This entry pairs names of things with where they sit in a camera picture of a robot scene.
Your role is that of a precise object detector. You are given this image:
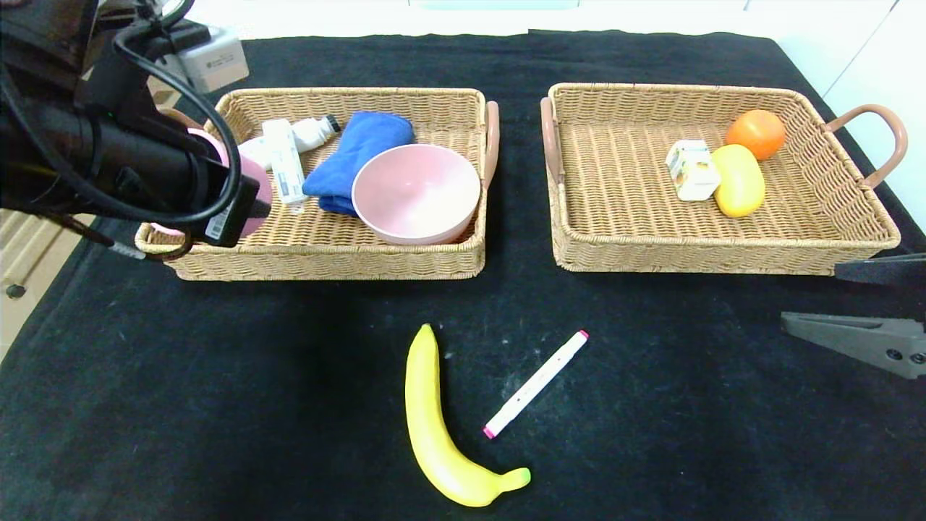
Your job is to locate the white bottle with black cap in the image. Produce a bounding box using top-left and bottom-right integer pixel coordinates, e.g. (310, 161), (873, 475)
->
(237, 116), (341, 175)

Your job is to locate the wooden rack on wheels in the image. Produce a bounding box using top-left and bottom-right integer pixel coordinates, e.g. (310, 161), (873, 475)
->
(0, 210), (95, 301)

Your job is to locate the white squeeze tube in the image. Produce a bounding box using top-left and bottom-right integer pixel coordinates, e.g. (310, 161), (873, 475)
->
(261, 119), (310, 215)

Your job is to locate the yellow mango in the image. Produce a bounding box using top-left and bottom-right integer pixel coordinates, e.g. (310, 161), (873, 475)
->
(711, 144), (766, 219)

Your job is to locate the yellow banana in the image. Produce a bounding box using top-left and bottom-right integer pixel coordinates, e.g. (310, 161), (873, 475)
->
(405, 324), (532, 507)

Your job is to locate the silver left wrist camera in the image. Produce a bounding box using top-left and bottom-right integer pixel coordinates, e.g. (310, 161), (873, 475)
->
(177, 27), (250, 93)

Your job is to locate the pink bowl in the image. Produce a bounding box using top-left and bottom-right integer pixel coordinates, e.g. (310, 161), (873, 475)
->
(352, 143), (482, 246)

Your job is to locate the white marker with pink caps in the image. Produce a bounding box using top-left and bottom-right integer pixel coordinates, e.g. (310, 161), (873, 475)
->
(483, 331), (590, 439)

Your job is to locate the blue towel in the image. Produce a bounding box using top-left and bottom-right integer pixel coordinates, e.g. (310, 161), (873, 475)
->
(302, 111), (416, 218)

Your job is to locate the orange fruit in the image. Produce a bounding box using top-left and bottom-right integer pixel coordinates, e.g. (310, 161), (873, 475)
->
(726, 109), (786, 161)

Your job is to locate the small juice carton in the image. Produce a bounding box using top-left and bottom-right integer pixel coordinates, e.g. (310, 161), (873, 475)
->
(666, 139), (722, 202)

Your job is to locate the pink saucepan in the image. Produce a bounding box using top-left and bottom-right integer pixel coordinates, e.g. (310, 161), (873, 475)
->
(148, 129), (274, 238)

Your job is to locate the wicker basket with brown handles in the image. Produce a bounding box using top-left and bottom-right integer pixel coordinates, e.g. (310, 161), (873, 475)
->
(540, 82), (908, 276)
(135, 88), (501, 281)

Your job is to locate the white table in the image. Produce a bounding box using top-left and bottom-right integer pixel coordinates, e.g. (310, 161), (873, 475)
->
(165, 0), (782, 77)

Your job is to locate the black tablecloth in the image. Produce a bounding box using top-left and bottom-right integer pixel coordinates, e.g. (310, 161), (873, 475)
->
(0, 30), (926, 521)

